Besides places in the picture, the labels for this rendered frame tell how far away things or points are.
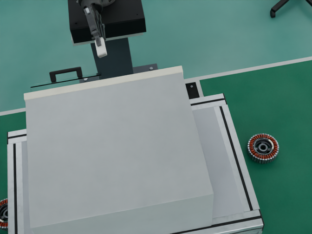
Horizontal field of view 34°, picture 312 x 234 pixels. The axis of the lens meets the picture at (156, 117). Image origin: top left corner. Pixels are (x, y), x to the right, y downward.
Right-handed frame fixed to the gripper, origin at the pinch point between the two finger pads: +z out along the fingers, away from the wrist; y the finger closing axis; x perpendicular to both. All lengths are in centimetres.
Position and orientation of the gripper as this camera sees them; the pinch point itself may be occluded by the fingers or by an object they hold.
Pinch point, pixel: (100, 47)
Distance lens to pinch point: 177.1
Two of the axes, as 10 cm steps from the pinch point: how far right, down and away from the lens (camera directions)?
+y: 3.2, 3.6, 8.8
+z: 2.2, 8.7, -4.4
